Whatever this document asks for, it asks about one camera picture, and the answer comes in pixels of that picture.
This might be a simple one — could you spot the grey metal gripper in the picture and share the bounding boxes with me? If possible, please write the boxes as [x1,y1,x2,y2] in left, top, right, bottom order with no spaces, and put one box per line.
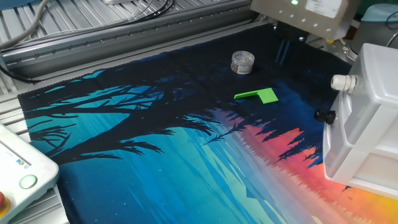
[250,0,361,67]

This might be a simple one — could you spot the translucent drawer with white knob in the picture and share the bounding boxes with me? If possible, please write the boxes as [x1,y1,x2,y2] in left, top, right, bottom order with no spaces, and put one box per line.
[330,73,383,147]

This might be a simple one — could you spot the white plastic drawer cabinet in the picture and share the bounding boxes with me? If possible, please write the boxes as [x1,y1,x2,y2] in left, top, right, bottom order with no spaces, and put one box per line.
[322,42,398,200]

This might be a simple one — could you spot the small clear jar of beads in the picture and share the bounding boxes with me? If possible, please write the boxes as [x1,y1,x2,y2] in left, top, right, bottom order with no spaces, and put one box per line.
[230,50,256,75]

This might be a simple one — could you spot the green L-shaped plastic piece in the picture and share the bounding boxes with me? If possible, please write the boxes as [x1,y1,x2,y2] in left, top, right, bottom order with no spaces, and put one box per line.
[233,87,279,105]

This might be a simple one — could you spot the sunset forest printed cloth mat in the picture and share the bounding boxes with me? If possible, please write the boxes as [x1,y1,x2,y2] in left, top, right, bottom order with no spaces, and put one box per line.
[17,23,398,224]

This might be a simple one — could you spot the white teach pendant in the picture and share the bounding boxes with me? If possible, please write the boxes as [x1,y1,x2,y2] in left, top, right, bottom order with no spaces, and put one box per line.
[0,123,60,224]

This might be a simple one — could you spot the black cable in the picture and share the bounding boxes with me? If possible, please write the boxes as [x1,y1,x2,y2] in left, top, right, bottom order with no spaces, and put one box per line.
[0,63,43,85]
[102,0,177,30]

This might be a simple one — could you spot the grey aluminium linear rail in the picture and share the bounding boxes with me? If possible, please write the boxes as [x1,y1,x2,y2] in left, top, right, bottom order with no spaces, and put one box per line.
[0,0,268,78]

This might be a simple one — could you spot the thick grey cable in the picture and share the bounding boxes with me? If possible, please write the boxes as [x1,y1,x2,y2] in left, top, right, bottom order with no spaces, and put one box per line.
[0,0,52,51]

